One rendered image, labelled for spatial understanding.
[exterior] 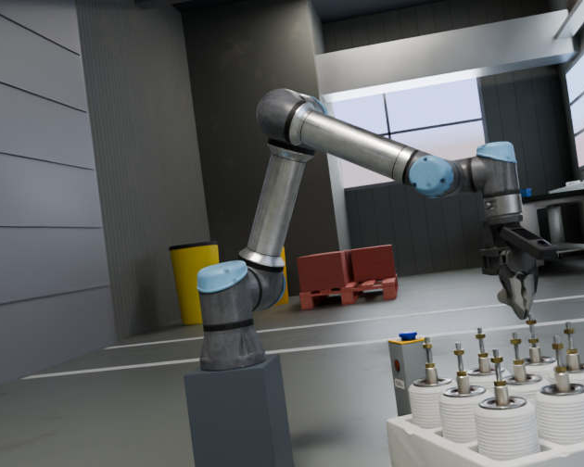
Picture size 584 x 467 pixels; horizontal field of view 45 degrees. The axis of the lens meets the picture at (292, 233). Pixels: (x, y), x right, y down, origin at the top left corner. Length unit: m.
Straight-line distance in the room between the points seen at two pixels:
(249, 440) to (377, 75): 7.01
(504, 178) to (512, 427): 0.53
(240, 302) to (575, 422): 0.73
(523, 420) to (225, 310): 0.69
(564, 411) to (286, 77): 7.29
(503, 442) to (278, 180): 0.80
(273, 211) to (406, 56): 6.77
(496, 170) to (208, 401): 0.78
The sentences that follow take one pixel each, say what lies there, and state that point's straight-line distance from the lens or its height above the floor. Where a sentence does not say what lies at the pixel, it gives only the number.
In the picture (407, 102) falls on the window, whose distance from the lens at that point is 9.46.
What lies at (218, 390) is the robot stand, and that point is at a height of 0.26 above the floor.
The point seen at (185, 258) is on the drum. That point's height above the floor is 0.59.
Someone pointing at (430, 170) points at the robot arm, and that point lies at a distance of 1.35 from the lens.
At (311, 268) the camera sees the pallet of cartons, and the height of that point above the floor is 0.35.
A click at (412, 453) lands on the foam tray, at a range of 1.38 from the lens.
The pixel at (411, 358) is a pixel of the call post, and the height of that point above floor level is 0.28.
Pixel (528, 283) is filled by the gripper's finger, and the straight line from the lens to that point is 1.51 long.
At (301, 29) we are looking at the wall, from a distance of 8.39.
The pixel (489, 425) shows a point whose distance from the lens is 1.18.
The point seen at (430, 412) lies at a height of 0.20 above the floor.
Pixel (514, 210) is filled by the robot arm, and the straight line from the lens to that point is 1.48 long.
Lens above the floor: 0.54
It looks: 1 degrees up
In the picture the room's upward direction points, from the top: 7 degrees counter-clockwise
